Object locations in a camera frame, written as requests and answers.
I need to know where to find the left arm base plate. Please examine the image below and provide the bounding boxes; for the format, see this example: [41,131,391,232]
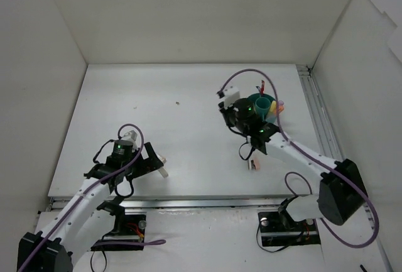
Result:
[90,213,146,252]

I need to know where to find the aluminium rail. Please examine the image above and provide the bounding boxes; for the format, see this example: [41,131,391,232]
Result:
[46,196,293,210]
[296,65,343,161]

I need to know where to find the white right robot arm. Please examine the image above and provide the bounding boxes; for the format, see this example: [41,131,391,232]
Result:
[219,96,365,229]

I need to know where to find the teal round desk organizer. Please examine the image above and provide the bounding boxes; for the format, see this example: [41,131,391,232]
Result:
[247,93,277,124]

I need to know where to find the aluminium front rail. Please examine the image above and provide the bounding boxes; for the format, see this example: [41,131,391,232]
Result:
[46,196,293,210]

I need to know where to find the aluminium right rail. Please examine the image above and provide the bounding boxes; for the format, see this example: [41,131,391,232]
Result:
[296,65,343,161]

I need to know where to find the white eraser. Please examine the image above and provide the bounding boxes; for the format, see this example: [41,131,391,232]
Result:
[158,168,169,178]

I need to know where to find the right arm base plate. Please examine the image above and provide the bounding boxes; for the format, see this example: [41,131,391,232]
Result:
[256,211,321,253]

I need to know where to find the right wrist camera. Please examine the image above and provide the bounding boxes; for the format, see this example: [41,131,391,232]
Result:
[217,86,241,108]

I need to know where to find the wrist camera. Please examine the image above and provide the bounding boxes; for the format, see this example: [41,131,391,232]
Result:
[121,130,138,152]
[217,86,241,108]

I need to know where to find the fat yellow highlighter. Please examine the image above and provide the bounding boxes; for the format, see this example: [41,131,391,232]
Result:
[267,101,277,117]

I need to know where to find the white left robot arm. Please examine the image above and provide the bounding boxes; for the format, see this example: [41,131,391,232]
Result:
[17,139,168,271]

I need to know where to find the small white pink stapler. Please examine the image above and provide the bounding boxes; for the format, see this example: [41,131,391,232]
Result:
[248,158,261,170]

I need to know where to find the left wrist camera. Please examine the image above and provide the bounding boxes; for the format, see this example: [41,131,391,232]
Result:
[121,130,138,152]

